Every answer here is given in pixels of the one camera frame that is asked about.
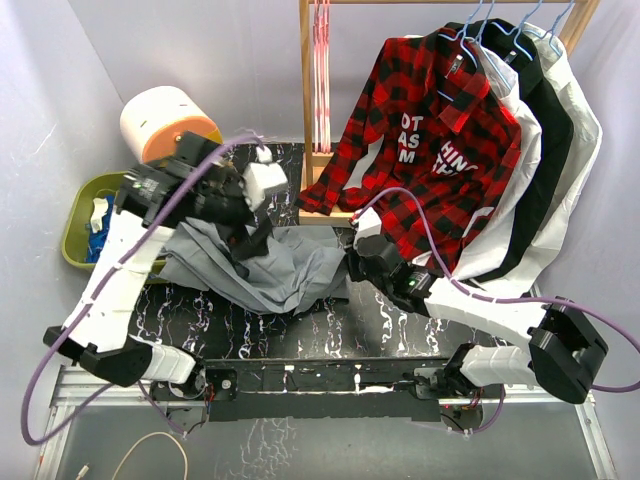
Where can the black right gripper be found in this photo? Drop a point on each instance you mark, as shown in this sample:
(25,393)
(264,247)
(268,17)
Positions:
(354,275)

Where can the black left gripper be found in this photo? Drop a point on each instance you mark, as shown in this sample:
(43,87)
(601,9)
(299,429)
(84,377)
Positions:
(240,240)

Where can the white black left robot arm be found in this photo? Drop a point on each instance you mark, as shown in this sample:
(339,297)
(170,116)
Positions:
(195,181)

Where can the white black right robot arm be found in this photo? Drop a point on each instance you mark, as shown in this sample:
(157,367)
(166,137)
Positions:
(548,344)

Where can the red black plaid shirt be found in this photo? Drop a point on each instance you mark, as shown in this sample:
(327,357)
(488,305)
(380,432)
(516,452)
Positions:
(431,155)

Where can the light grey white shirt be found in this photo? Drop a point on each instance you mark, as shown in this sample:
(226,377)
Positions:
(584,148)

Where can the white orange cylinder container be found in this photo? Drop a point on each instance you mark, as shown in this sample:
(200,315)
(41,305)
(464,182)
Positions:
(153,122)

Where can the blue cloth in basket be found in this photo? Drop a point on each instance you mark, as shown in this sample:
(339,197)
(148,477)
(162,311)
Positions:
(98,225)

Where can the olive green laundry basket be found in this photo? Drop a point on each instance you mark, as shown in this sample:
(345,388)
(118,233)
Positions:
(75,240)

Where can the pink hangers bundle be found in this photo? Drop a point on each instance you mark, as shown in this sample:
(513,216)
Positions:
(321,70)

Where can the wooden clothes rack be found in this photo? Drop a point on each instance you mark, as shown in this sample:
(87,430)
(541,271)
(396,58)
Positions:
(323,212)

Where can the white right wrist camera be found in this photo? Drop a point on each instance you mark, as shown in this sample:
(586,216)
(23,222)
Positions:
(366,223)

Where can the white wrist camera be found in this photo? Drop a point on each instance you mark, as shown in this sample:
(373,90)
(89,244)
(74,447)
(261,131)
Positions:
(366,223)
(262,178)

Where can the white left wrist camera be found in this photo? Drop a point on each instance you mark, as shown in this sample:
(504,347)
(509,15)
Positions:
(262,178)

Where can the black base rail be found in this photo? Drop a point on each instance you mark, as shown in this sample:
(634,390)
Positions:
(405,387)

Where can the aluminium frame rail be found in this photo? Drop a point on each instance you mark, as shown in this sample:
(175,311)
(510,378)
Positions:
(532,436)

